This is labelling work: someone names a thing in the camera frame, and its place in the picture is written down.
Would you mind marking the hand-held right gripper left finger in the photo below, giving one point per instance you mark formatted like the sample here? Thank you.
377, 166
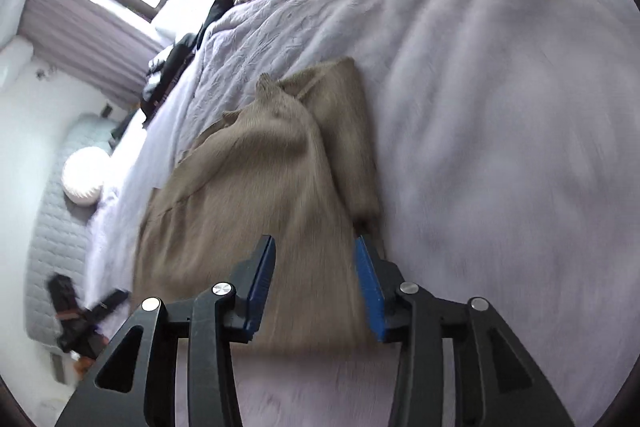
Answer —
265, 282

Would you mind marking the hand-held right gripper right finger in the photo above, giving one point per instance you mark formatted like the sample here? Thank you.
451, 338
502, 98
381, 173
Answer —
367, 287

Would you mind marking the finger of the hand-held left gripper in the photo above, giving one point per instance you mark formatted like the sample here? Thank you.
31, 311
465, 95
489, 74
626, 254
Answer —
107, 300

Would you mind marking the brown knit sweater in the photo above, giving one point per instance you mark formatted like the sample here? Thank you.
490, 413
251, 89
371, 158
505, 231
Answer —
240, 207

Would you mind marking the grey tufted headboard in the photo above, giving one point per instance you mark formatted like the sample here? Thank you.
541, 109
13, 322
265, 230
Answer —
55, 247

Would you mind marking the round white pillow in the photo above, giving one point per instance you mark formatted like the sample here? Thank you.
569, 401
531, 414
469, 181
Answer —
85, 177

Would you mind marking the pale bed sheet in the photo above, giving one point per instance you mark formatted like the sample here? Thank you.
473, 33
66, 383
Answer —
130, 167

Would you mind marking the bed with lilac quilt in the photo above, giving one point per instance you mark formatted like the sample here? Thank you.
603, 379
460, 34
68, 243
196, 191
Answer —
475, 132

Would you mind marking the black plaid clothing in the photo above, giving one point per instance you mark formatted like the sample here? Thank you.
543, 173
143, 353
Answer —
167, 72

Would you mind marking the grey curtain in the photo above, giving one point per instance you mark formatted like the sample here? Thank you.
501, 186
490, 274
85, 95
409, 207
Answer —
85, 32

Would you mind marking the black garment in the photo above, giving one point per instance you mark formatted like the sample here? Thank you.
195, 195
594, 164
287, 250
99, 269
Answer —
217, 12

